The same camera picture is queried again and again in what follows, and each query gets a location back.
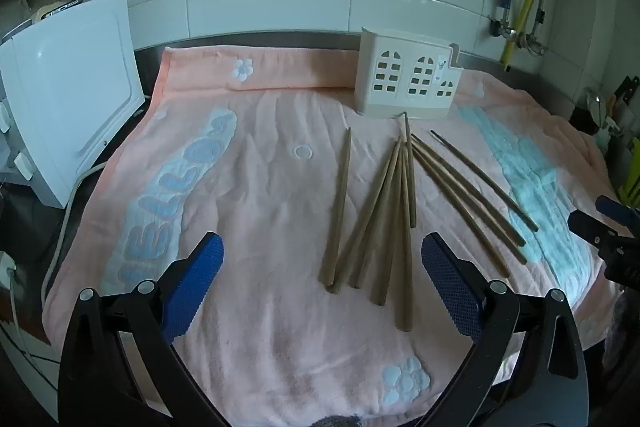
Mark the beige kitchen appliance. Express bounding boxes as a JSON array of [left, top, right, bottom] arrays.
[[30, 0, 84, 24]]

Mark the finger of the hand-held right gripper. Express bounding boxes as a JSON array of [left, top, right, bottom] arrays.
[[567, 209, 632, 254], [595, 195, 640, 228]]

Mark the kitchen tool clutter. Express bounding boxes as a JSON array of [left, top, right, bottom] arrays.
[[570, 76, 640, 208]]

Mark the metal gas valve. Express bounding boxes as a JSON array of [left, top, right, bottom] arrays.
[[517, 32, 547, 58], [487, 14, 516, 40]]

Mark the white power cable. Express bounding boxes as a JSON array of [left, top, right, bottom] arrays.
[[40, 159, 108, 303]]

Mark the white boxy kitchen appliance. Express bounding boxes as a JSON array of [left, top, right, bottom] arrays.
[[0, 0, 147, 209]]

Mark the pile of wooden chopsticks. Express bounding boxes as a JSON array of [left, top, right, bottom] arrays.
[[318, 112, 540, 333]]

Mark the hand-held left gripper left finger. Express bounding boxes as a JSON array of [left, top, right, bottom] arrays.
[[57, 232, 224, 427]]

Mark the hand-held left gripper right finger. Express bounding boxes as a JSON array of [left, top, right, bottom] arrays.
[[421, 232, 591, 427]]

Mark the pink printed towel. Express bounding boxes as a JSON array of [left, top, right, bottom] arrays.
[[42, 44, 623, 425]]

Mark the white house-shaped chopstick holder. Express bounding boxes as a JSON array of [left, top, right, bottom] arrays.
[[354, 26, 463, 120]]

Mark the person's right hand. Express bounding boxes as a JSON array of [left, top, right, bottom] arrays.
[[602, 291, 640, 373]]

